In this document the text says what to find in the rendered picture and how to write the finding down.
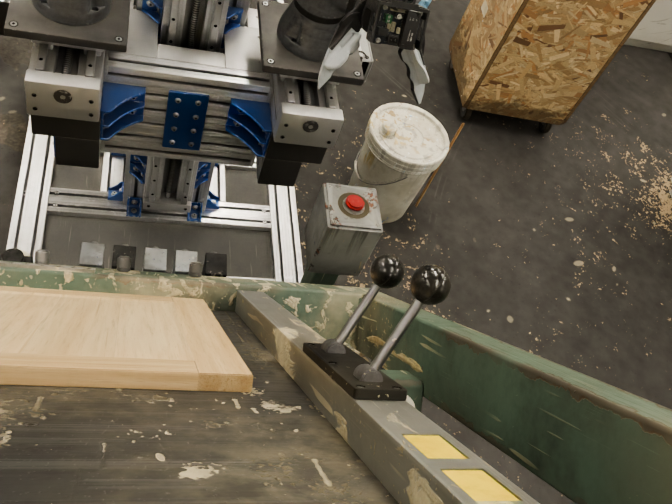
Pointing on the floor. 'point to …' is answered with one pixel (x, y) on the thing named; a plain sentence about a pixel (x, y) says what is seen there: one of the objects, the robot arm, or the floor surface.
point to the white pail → (400, 156)
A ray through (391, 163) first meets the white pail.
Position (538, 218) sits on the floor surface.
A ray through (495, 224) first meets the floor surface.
